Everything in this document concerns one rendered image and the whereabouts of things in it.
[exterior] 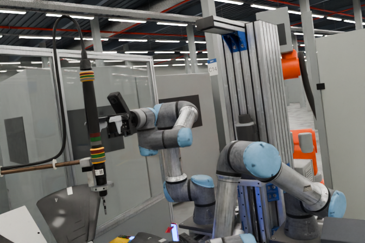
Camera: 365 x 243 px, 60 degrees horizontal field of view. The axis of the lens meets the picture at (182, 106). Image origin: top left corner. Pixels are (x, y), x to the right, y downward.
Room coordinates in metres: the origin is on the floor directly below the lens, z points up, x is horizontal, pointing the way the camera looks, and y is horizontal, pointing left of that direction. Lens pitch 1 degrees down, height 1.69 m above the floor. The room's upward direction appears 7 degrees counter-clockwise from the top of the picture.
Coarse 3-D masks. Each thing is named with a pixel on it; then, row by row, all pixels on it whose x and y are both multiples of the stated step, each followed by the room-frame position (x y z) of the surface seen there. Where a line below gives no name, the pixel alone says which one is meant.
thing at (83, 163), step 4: (80, 160) 0.98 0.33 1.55; (84, 160) 0.98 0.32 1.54; (88, 160) 0.98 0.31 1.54; (80, 164) 0.97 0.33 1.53; (84, 164) 0.98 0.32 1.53; (88, 164) 0.98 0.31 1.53; (92, 164) 1.00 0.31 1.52; (84, 168) 0.97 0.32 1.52; (88, 168) 0.97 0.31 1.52; (92, 168) 0.98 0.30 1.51; (88, 172) 0.98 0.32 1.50; (92, 172) 0.98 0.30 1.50; (88, 176) 0.98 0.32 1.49; (92, 176) 0.98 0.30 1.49; (88, 180) 0.98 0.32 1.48; (92, 180) 0.98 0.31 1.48; (92, 184) 0.98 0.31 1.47; (96, 184) 0.99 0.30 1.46; (108, 184) 0.97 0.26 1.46; (112, 184) 0.99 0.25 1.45; (92, 188) 0.97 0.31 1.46; (96, 188) 0.96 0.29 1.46; (100, 188) 0.96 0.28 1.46; (104, 188) 0.96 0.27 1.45; (108, 188) 0.97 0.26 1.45
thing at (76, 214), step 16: (64, 192) 1.12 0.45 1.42; (80, 192) 1.12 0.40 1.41; (96, 192) 1.13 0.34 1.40; (48, 208) 1.07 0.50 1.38; (64, 208) 1.07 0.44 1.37; (80, 208) 1.07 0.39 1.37; (96, 208) 1.07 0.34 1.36; (48, 224) 1.04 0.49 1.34; (64, 224) 1.04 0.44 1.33; (80, 224) 1.03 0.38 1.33; (96, 224) 1.03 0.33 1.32; (64, 240) 1.00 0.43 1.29; (80, 240) 0.99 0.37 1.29
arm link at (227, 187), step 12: (228, 144) 1.17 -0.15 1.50; (228, 168) 1.15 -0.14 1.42; (228, 180) 1.16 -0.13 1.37; (228, 192) 1.15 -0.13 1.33; (216, 204) 1.17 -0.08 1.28; (228, 204) 1.15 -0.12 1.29; (216, 216) 1.16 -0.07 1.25; (228, 216) 1.14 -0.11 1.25; (216, 228) 1.15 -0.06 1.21; (228, 228) 1.14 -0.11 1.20
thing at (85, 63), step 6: (84, 54) 0.98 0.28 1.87; (84, 60) 0.98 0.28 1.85; (84, 66) 0.97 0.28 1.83; (90, 66) 0.99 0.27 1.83; (96, 168) 0.98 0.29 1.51; (102, 168) 0.98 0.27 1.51; (96, 174) 0.98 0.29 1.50; (102, 174) 0.98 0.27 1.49; (96, 180) 0.98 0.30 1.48; (102, 180) 0.98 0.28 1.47; (102, 192) 0.98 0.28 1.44
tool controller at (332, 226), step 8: (328, 224) 0.98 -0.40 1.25; (336, 224) 0.97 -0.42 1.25; (344, 224) 0.96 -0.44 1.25; (352, 224) 0.95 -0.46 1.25; (360, 224) 0.94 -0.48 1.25; (328, 232) 0.95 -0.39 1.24; (336, 232) 0.94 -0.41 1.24; (344, 232) 0.93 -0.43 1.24; (352, 232) 0.92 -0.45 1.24; (360, 232) 0.91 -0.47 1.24; (320, 240) 0.94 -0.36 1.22; (328, 240) 0.92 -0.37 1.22; (336, 240) 0.91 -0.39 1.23; (344, 240) 0.90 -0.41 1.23; (352, 240) 0.89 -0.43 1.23; (360, 240) 0.89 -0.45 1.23
